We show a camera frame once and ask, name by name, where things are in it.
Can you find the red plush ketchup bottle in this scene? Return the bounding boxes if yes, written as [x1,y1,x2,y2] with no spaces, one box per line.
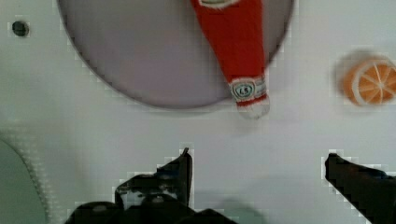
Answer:
[190,0,270,119]

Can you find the grey round plate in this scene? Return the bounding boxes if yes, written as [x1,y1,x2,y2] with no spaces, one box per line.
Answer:
[56,0,296,110]

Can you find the orange slice toy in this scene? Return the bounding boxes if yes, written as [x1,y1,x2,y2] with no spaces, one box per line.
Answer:
[342,57,396,106]

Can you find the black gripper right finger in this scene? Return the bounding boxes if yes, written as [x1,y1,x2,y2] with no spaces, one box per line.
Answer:
[324,153,396,224]

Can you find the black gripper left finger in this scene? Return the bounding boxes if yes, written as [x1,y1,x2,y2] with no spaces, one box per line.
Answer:
[64,148,237,224]

